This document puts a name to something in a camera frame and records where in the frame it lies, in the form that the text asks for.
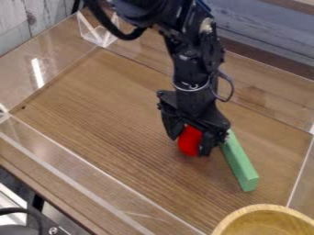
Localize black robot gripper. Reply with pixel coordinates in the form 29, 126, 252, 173
157, 89, 232, 157

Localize red plush strawberry toy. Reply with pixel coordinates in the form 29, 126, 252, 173
178, 126, 202, 157

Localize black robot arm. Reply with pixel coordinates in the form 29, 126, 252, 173
83, 0, 232, 157

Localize green rectangular block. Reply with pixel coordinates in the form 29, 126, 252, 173
220, 129, 260, 192

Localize wooden bowl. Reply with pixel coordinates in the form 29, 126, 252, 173
212, 204, 314, 235

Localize black metal table clamp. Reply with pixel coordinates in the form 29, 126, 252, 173
0, 191, 73, 235

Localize clear acrylic enclosure walls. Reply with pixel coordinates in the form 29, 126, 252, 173
0, 18, 314, 235

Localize clear acrylic corner bracket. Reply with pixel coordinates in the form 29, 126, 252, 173
77, 12, 118, 48

